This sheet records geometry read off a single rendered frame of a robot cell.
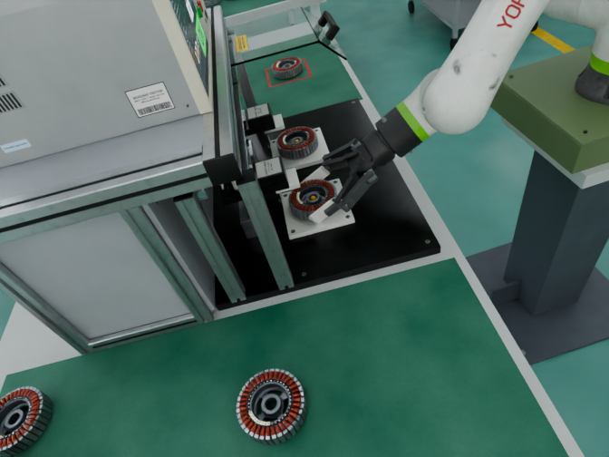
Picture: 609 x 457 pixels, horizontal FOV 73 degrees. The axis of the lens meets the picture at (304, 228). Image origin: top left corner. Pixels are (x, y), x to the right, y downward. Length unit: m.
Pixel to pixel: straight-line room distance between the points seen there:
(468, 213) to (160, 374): 1.54
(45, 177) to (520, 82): 1.06
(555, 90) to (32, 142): 1.11
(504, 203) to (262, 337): 1.51
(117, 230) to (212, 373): 0.31
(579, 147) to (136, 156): 0.87
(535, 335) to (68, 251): 1.44
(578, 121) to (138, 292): 0.99
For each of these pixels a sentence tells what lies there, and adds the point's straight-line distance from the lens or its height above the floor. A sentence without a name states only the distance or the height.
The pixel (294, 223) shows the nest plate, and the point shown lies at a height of 0.78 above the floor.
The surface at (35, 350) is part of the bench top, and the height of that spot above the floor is 0.75.
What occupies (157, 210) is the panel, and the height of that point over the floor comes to 1.03.
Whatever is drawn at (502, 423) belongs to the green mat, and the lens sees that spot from 0.73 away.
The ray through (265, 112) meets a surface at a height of 0.92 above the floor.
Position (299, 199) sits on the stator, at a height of 0.82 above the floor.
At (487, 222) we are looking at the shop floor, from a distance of 2.00.
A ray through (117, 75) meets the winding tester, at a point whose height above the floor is 1.21.
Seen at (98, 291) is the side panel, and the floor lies 0.90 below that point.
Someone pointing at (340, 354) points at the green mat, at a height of 0.75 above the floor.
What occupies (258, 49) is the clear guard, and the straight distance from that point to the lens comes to 1.03.
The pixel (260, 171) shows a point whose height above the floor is 0.92.
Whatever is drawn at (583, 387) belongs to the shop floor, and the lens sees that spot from 1.65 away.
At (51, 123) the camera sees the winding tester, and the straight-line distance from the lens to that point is 0.77.
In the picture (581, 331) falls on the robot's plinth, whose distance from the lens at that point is 1.73.
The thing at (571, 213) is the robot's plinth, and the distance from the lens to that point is 1.32.
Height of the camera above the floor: 1.43
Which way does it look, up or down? 45 degrees down
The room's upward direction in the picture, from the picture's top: 16 degrees counter-clockwise
